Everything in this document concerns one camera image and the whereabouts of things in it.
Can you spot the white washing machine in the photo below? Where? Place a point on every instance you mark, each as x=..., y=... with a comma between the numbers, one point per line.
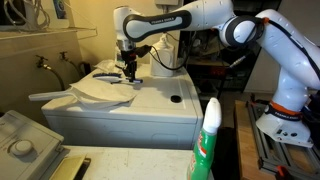
x=150, y=126

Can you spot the black storage rack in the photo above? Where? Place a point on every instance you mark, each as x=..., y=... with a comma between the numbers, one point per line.
x=230, y=76

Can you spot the aluminium extrusion frame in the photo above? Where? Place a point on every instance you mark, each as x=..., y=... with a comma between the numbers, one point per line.
x=266, y=156

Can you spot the white machine with dial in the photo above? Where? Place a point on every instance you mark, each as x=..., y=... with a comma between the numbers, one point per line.
x=143, y=163

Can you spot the dark wall faucet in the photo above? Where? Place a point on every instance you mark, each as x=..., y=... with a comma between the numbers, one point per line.
x=63, y=56
x=41, y=61

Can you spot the blue label card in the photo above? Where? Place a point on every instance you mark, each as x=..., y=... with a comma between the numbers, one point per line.
x=60, y=8

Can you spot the round white dial knob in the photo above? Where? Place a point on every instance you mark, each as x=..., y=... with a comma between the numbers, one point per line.
x=21, y=147

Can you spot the green spray bottle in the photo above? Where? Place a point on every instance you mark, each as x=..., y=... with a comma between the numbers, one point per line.
x=203, y=150

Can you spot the beige wall shelf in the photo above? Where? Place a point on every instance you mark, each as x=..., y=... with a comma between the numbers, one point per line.
x=50, y=32

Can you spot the black round cap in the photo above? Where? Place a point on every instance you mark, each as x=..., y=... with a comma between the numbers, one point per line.
x=175, y=99

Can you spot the orange clamp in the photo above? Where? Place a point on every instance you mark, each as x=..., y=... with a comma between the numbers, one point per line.
x=281, y=171

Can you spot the white detergent jug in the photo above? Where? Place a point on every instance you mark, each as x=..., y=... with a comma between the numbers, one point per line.
x=163, y=56

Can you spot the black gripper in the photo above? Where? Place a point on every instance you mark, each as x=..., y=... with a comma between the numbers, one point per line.
x=128, y=56

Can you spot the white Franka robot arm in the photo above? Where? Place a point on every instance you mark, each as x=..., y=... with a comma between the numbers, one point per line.
x=206, y=13

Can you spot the crumpled white cloth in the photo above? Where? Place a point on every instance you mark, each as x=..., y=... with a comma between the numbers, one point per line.
x=104, y=66

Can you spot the yellow lint tray lid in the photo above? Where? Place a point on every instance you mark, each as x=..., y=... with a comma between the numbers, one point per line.
x=68, y=167

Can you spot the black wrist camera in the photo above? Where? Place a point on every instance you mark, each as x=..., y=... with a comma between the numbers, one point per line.
x=143, y=50

